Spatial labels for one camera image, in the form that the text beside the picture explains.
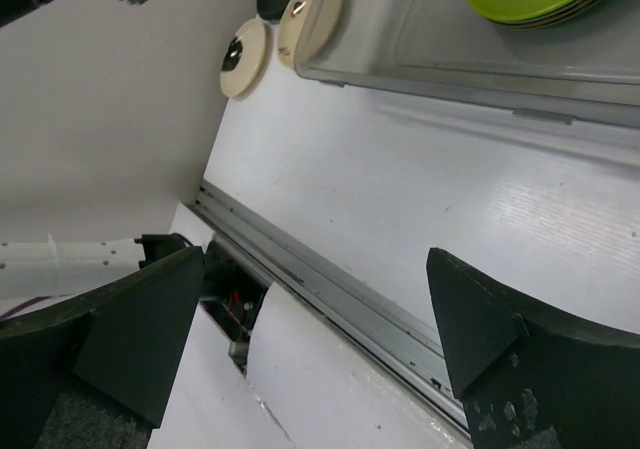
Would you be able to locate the cream plate with calligraphy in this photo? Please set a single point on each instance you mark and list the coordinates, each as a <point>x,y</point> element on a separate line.
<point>305,29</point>

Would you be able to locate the clear plastic bin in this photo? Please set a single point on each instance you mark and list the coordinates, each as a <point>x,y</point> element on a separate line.
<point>586,67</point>

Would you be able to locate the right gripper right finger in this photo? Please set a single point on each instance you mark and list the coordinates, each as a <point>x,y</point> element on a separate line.
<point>530,375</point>

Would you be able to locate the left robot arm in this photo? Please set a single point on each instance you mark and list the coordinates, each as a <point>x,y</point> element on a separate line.
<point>109,113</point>

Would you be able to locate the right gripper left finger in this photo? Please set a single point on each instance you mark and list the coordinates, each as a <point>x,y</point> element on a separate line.
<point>97,370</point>

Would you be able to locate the aluminium frame rail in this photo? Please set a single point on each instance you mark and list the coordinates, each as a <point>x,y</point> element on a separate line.
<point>400,343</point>

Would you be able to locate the cream plate black patch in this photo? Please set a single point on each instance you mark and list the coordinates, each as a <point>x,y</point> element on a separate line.
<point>246,58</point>

